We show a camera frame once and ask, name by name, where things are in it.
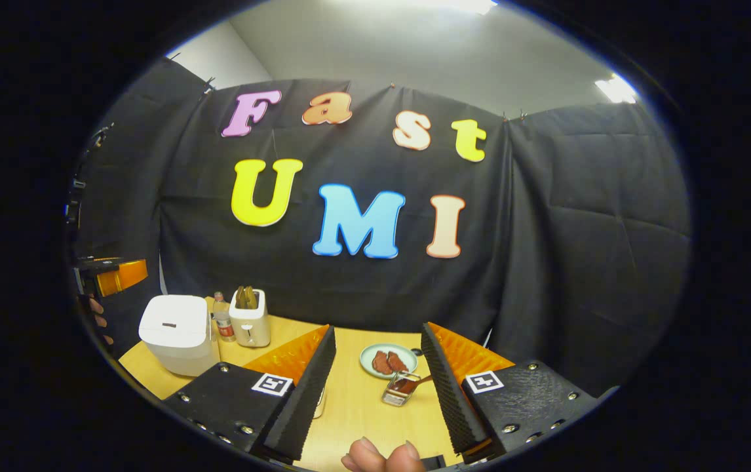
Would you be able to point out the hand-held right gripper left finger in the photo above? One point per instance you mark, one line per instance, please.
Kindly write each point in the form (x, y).
(307, 393)

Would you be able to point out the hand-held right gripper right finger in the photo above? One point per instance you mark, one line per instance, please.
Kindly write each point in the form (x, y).
(451, 393)

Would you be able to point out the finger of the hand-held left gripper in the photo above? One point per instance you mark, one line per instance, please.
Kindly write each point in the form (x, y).
(123, 276)

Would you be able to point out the dark wooden spoon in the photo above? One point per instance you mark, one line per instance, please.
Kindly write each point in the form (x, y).
(408, 385)

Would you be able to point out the white rice cooker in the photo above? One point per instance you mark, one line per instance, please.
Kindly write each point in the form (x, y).
(175, 334)

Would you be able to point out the white divided grain plate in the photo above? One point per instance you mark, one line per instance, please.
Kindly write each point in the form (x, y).
(320, 403)

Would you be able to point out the pale green plate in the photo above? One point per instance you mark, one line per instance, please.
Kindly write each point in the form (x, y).
(367, 357)

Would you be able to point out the white toaster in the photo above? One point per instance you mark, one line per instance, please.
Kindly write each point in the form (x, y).
(251, 328)

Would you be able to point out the clear plastic water bottle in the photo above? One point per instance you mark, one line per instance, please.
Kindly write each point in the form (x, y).
(223, 324)

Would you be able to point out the brown bread slice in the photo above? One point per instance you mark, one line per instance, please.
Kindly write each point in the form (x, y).
(252, 297)
(242, 298)

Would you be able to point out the ceiling light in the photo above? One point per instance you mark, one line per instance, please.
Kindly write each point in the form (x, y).
(616, 90)
(457, 5)

